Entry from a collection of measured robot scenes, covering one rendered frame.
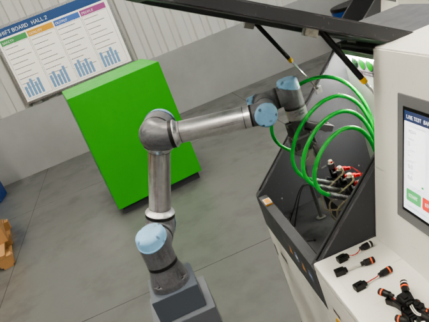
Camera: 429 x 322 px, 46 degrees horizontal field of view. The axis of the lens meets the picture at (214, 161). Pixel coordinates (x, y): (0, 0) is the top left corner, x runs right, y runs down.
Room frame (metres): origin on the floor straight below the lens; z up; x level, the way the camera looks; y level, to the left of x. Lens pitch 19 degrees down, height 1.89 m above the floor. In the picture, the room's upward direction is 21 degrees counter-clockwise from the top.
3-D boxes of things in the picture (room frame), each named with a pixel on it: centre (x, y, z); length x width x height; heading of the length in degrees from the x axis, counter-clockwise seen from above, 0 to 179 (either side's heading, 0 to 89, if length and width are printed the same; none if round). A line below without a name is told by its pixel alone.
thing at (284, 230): (1.70, -0.17, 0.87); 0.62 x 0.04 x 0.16; 4
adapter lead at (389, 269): (1.16, -0.29, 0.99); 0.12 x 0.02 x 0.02; 101
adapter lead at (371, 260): (1.24, -0.27, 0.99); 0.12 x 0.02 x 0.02; 88
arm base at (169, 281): (1.69, 0.32, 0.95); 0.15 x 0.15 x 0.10
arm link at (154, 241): (1.69, 0.32, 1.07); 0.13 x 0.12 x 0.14; 170
